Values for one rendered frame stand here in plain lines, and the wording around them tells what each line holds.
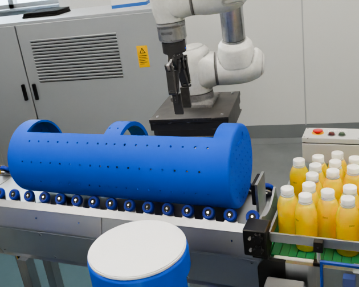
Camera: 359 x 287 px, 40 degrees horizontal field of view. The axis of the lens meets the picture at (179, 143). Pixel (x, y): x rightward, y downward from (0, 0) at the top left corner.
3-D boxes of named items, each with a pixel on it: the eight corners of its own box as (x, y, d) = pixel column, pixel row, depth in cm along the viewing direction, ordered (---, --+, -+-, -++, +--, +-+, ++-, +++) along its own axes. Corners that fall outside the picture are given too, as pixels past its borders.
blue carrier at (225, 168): (60, 171, 214) (45, 110, 204) (255, 185, 180) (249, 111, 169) (16, 203, 190) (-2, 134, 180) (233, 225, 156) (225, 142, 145)
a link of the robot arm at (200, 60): (182, 86, 238) (175, 42, 230) (219, 83, 235) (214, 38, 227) (177, 97, 224) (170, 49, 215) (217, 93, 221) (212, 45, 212)
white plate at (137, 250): (141, 290, 118) (141, 294, 119) (205, 233, 138) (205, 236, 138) (66, 258, 135) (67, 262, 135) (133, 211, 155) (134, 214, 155)
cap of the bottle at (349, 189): (353, 196, 141) (353, 190, 141) (340, 193, 144) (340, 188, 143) (358, 190, 144) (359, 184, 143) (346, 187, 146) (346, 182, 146)
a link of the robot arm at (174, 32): (151, 25, 150) (154, 45, 152) (178, 23, 146) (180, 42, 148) (163, 20, 157) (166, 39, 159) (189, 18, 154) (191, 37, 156)
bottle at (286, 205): (298, 231, 157) (297, 186, 151) (302, 243, 151) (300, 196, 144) (277, 233, 157) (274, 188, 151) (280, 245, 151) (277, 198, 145)
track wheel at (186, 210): (183, 204, 168) (181, 203, 166) (195, 205, 166) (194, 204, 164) (182, 217, 167) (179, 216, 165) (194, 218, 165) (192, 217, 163)
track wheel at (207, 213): (204, 205, 165) (202, 205, 163) (216, 206, 163) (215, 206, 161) (202, 219, 164) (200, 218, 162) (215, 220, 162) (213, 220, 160)
